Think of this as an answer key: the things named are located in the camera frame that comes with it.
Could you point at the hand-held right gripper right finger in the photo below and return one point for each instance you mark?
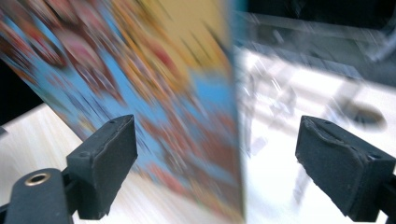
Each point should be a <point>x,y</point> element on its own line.
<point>342,168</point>

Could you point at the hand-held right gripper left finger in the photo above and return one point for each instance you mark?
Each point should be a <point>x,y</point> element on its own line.
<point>102,168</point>

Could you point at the colourful picture book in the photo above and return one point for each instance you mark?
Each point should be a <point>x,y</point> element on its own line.
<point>149,93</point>

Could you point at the clear acrylic book rack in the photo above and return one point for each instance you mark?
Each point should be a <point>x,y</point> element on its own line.
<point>271,102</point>

